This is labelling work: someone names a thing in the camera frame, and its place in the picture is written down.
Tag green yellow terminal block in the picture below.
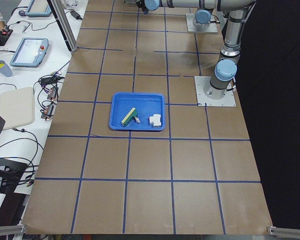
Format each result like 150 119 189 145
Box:
121 107 138 127

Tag black power adapter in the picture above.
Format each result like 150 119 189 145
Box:
70 10 83 20

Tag aluminium frame post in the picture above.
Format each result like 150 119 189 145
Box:
47 0 78 53

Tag white circuit breaker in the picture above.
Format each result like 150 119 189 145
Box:
148 113 162 128

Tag blue plastic tray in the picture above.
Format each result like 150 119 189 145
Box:
109 92 166 132

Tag blue teach pendant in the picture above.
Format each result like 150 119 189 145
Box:
25 0 52 17
10 37 49 68

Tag blue plastic cup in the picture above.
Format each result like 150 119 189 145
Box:
0 60 13 77

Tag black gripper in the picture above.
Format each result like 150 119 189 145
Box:
135 0 147 10

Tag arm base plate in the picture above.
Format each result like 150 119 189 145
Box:
194 76 237 107
185 13 218 34

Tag beige pad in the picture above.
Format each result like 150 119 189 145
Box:
0 87 35 130

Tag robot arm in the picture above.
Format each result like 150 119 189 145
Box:
135 0 256 100

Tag small white connector part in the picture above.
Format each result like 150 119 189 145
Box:
134 117 141 124

